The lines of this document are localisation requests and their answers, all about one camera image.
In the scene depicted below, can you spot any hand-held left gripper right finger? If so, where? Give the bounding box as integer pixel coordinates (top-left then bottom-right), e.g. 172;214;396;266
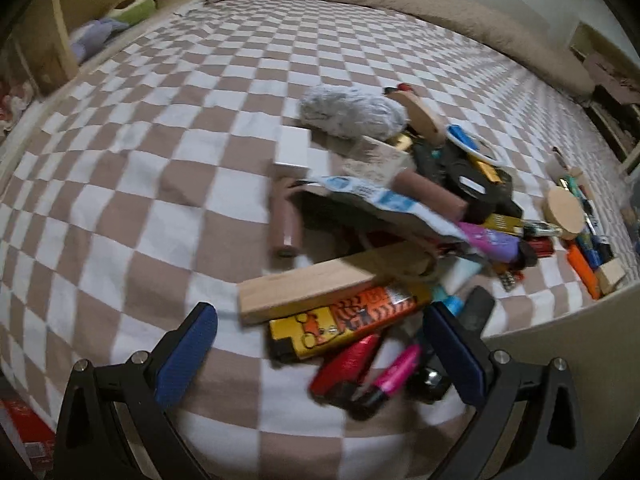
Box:
422;302;588;480

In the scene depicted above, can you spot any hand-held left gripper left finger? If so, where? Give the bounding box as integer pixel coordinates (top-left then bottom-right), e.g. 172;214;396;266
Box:
52;302;219;480

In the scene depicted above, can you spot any white storage container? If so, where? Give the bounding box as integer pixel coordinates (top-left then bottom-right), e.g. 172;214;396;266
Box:
477;275;638;441

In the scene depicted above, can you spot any yellow orange tiger packet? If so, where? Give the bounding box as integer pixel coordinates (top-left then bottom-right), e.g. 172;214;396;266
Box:
270;282;431;361

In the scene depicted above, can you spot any long wooden block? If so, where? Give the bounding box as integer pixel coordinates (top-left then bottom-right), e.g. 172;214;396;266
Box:
238;240;426;328

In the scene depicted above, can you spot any blue metallic lighter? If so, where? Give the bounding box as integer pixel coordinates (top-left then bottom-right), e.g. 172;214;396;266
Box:
575;234;615;270

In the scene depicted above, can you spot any blue white plastic pouch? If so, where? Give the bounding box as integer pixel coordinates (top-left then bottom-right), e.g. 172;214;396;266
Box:
290;175;466;241

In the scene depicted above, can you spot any cream printed box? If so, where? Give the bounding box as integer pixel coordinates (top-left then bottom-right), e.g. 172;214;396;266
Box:
341;135;407;187

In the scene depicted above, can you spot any dark grey marker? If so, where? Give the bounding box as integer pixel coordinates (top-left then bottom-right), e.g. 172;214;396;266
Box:
460;285;496;331

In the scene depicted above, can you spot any pink marker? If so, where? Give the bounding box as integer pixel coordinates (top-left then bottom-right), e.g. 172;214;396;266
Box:
360;342;423;408

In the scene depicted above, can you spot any purple tube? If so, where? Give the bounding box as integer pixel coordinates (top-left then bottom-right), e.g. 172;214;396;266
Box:
460;222;521;266

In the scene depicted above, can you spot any gold packet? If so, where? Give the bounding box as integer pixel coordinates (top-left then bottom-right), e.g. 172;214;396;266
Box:
482;212;526;236

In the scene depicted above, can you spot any orange marker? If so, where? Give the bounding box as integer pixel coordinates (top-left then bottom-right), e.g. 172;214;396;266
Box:
567;247;601;301

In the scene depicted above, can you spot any brown cylinder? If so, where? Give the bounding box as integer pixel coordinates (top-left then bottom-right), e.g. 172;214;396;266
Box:
270;177;303;258
392;170;468;221

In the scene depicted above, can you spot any black device with white window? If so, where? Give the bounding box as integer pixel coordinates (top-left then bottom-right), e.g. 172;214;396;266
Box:
415;142;521;223

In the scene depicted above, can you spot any small wooden cube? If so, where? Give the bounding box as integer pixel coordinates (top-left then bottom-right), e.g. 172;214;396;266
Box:
595;260;628;296

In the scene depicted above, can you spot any round wooden disc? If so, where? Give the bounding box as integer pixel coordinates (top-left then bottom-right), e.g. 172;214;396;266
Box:
544;187;588;241

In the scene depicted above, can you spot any red box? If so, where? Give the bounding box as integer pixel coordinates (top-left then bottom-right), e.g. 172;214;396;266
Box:
0;400;56;471

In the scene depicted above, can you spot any teal lighter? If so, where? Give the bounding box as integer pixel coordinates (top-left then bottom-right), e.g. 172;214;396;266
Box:
561;175;595;222

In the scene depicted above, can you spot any small white box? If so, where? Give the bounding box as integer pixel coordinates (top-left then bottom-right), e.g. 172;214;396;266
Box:
274;127;311;171

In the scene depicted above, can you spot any wooden oval block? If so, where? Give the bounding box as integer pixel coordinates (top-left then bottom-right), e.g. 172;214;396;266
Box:
387;90;446;146

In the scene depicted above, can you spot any grey fuzzy pouch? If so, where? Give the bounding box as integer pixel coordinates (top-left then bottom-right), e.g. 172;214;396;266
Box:
298;85;408;141

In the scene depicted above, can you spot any checkered bed sheet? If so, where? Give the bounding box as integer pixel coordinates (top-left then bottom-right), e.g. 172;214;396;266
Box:
0;0;640;480

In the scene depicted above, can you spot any red doll display case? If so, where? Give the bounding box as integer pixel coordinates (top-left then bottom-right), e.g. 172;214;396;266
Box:
0;40;43;131

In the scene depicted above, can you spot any wooden side shelf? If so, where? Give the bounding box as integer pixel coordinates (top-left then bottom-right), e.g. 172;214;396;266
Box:
570;22;640;176

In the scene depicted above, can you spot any purple plush toy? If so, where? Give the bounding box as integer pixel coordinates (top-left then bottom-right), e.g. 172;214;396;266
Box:
70;19;128;61

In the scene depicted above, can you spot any beige duvet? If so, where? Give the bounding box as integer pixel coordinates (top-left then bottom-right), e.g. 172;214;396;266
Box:
212;0;596;98

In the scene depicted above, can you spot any white blue ring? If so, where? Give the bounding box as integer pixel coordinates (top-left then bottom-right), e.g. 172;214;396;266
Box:
445;125;506;166

